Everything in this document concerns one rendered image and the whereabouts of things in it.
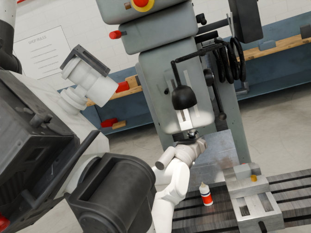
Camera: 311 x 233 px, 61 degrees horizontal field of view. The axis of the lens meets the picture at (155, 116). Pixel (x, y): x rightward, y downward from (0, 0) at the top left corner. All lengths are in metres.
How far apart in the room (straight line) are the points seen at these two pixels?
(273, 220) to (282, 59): 4.61
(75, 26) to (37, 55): 1.05
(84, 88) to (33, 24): 5.44
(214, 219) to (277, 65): 4.55
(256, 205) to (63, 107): 0.76
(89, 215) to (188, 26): 0.60
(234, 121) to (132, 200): 1.03
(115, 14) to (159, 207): 0.56
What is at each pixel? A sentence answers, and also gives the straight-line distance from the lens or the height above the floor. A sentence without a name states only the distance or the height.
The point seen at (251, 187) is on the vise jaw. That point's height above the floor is 1.03.
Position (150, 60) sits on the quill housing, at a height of 1.59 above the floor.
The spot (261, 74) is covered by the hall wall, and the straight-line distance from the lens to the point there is 5.41.
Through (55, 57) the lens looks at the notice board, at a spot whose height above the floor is 1.84.
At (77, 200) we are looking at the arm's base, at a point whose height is 1.45.
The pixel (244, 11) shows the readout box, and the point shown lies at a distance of 1.18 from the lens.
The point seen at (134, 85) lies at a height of 0.90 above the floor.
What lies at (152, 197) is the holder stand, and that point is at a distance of 1.20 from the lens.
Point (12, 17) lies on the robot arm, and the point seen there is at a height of 1.81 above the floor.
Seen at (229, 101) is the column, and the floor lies 1.23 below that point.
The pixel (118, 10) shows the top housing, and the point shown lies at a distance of 0.77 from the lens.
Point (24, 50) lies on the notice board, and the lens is 6.18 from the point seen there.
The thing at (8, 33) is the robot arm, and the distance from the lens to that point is 0.74.
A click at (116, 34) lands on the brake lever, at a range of 0.73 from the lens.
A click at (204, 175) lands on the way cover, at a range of 1.44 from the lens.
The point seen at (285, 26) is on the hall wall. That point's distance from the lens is 5.42.
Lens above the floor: 1.67
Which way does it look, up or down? 17 degrees down
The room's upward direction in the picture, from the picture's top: 19 degrees counter-clockwise
